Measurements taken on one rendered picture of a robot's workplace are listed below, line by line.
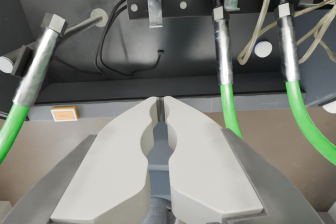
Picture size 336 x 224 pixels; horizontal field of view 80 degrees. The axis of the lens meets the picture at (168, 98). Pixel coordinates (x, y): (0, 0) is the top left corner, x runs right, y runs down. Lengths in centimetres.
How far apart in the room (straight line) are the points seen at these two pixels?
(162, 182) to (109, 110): 39
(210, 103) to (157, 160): 41
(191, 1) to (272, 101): 28
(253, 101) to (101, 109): 34
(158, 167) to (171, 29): 50
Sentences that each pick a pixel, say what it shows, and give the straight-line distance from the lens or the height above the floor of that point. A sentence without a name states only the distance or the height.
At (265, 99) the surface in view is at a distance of 49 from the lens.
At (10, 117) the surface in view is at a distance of 24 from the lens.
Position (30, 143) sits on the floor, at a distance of 210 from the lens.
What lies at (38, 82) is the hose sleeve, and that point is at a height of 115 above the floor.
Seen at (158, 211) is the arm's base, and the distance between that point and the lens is 74.
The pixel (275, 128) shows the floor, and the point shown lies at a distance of 192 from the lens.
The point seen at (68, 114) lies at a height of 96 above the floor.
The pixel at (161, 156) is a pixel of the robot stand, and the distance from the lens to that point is 82.
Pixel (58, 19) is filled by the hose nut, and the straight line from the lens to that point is 25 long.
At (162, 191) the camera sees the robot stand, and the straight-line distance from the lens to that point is 76.
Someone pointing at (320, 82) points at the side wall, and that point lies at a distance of 50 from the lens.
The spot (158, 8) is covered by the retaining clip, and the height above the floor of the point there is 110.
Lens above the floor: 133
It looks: 61 degrees down
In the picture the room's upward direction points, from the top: 178 degrees clockwise
